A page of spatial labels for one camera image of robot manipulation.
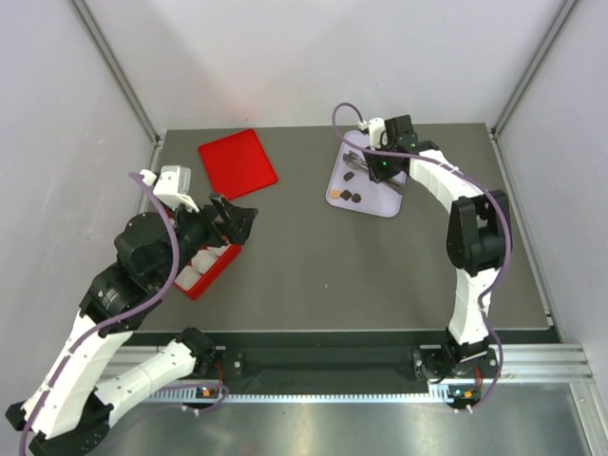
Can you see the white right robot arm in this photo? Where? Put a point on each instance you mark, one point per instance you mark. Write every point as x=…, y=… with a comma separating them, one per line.
x=478, y=230

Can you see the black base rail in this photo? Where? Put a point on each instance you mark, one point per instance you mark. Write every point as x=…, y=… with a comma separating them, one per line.
x=340, y=363

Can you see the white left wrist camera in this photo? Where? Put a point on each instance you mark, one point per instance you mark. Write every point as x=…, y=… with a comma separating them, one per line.
x=171, y=187

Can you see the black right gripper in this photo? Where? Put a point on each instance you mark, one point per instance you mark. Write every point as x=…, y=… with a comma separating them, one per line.
x=376, y=173

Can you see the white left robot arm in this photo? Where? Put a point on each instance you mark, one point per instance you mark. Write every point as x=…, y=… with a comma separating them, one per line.
x=73, y=410

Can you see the red chocolate box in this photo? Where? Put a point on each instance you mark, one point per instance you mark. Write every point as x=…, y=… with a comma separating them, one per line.
x=209, y=280

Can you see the lavender plastic tray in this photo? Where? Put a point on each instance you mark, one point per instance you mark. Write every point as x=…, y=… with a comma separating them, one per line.
x=350, y=187

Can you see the red box lid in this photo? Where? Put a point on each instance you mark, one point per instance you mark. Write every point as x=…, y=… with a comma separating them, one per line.
x=237, y=165

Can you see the white paper cup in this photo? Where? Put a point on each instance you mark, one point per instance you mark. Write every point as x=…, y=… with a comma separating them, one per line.
x=206, y=258
x=188, y=278

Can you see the metal tongs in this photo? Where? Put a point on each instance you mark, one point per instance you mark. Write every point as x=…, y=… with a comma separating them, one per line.
x=355, y=162

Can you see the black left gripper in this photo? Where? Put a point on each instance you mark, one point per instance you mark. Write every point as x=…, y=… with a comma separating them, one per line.
x=235, y=229

